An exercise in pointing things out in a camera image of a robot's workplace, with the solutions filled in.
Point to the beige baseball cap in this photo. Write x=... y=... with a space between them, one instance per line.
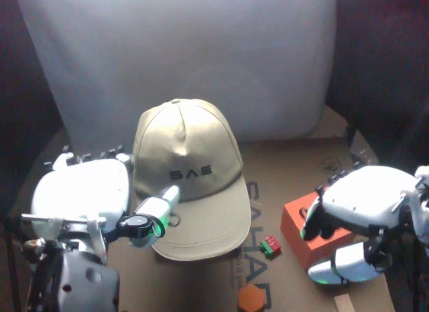
x=187 y=141

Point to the orange hexagon block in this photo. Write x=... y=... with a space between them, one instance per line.
x=254 y=298

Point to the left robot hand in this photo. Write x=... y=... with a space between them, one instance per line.
x=80 y=188

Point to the brown printed cardboard box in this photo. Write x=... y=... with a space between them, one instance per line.
x=285 y=171

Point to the white backdrop panel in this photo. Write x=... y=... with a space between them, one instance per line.
x=167 y=40

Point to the red and green toy brick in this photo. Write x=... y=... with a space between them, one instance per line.
x=271 y=246

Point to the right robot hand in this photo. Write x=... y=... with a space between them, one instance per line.
x=365 y=198

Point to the red rectangular block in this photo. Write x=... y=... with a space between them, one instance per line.
x=295 y=221

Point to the plain wooden block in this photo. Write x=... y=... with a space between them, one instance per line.
x=343 y=303

